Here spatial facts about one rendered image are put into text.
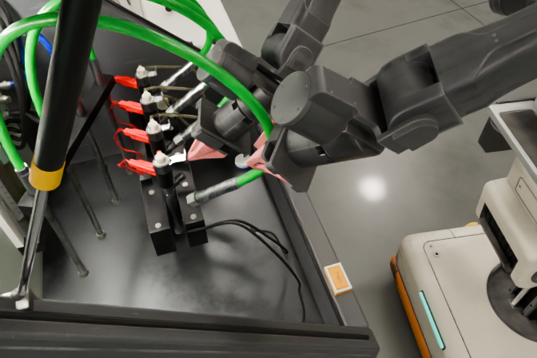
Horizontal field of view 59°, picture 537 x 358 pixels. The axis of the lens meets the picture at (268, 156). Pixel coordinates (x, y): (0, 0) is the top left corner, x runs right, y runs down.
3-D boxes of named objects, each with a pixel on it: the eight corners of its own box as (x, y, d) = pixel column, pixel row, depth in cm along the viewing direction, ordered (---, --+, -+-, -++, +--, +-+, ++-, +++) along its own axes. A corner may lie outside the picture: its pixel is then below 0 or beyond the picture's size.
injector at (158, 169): (197, 231, 94) (184, 161, 78) (173, 238, 93) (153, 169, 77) (195, 220, 96) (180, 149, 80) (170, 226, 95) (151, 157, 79)
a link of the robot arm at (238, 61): (318, 55, 67) (289, 47, 74) (259, 6, 61) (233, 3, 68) (273, 127, 68) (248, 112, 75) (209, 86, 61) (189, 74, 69)
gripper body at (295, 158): (260, 166, 56) (304, 158, 50) (289, 100, 60) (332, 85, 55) (296, 195, 59) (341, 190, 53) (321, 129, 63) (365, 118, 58)
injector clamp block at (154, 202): (212, 260, 97) (204, 218, 85) (163, 274, 95) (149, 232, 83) (180, 145, 118) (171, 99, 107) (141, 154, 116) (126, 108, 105)
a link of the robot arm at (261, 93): (292, 106, 69) (288, 81, 72) (256, 82, 65) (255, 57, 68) (260, 132, 72) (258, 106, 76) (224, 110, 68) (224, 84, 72)
